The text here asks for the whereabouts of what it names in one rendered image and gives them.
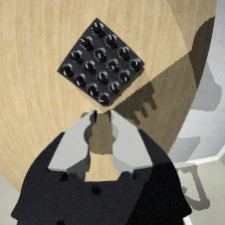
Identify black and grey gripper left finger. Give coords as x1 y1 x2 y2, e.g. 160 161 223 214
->
11 110 98 220

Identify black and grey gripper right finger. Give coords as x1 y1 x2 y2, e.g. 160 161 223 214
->
110 109 192 218

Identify black knob box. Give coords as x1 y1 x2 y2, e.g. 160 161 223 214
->
57 18 145 107

